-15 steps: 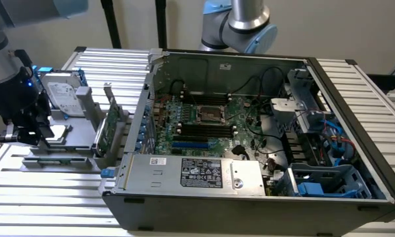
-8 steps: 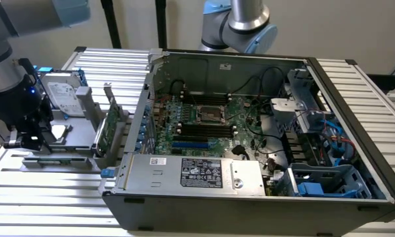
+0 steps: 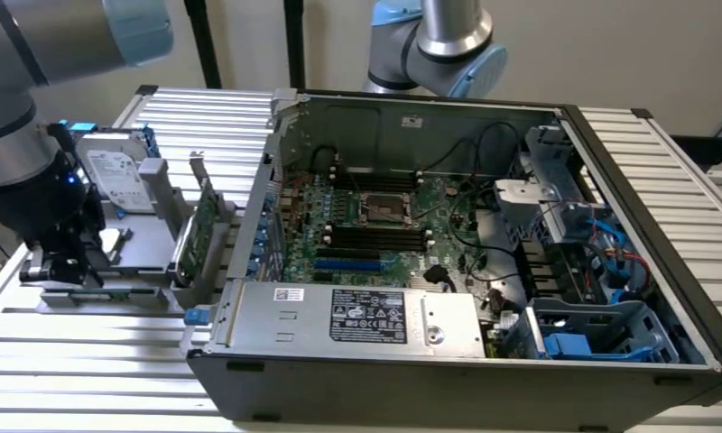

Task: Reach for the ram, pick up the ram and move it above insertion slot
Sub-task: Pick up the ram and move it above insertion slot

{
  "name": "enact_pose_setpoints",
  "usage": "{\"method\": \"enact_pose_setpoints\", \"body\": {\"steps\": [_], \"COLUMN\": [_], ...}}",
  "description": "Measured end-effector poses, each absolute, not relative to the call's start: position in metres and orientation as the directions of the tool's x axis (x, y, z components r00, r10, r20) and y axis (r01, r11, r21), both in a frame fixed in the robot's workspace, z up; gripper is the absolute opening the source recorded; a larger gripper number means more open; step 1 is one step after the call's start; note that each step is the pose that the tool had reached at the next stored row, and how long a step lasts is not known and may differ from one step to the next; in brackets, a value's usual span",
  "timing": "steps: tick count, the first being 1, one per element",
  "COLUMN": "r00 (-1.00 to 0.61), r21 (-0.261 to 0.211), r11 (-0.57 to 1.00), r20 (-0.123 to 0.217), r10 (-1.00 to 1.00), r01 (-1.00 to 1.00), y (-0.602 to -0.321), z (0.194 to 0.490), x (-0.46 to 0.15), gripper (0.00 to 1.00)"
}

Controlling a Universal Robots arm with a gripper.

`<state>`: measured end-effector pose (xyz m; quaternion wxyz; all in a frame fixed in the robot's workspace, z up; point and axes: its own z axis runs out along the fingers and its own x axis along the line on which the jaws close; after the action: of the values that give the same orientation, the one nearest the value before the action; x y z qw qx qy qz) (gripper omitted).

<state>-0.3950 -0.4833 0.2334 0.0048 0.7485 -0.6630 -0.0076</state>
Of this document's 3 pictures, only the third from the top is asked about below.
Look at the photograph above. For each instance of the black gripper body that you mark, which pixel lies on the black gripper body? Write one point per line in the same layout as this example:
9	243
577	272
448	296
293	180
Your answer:
41	205

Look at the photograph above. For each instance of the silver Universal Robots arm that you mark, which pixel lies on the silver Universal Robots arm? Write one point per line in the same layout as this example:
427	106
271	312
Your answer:
41	45

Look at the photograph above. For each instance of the green RAM stick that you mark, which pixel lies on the green RAM stick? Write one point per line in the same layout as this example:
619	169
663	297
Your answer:
110	294

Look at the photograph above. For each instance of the black expansion slot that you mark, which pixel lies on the black expansion slot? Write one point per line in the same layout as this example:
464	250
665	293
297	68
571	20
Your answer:
348	255
344	277

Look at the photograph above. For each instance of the blue expansion slot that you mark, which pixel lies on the blue expansion slot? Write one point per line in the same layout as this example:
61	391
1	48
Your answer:
347	265

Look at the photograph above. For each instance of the black RAM slot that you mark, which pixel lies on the black RAM slot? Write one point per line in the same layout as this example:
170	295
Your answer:
375	174
375	184
375	179
375	189
375	230
375	247
375	236
375	242

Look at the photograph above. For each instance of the silver CPU chip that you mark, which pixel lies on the silver CPU chip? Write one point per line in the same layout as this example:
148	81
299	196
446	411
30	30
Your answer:
113	241

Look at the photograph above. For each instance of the grey parts rack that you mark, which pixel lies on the grey parts rack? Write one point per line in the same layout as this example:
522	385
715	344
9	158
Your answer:
149	252

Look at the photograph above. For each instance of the silver hard disk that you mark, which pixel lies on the silver hard disk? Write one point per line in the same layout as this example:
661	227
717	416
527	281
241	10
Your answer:
118	173

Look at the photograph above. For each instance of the blue disk carrier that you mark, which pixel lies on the blue disk carrier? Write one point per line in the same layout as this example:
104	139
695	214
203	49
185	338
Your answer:
76	126

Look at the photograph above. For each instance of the green graphics card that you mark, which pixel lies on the green graphics card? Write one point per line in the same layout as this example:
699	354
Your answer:
199	225

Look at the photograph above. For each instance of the blue case latch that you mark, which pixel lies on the blue case latch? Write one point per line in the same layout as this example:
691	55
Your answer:
196	315

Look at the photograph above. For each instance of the grey power supply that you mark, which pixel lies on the grey power supply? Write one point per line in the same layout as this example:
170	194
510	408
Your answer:
312	320

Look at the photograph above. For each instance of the thick black pole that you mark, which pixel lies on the thick black pole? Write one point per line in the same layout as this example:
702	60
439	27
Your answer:
203	40

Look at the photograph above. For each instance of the metal CPU socket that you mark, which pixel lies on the metal CPU socket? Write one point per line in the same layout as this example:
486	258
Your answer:
386	208

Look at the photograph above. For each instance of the green motherboard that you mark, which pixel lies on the green motherboard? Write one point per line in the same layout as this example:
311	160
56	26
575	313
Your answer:
396	266

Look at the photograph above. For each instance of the thin black pole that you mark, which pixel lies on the thin black pole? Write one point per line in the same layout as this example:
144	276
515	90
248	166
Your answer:
296	40

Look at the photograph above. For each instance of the black open PC case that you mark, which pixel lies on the black open PC case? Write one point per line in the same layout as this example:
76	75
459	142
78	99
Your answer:
396	388

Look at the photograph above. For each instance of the metal drive cage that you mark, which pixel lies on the metal drive cage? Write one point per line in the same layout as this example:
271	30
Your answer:
547	153

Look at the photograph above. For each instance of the blue-grey plastic disk bay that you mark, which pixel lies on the blue-grey plastic disk bay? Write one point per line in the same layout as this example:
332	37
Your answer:
614	325

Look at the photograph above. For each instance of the grey fan bracket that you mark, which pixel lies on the grey fan bracket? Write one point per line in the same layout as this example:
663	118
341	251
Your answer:
523	191

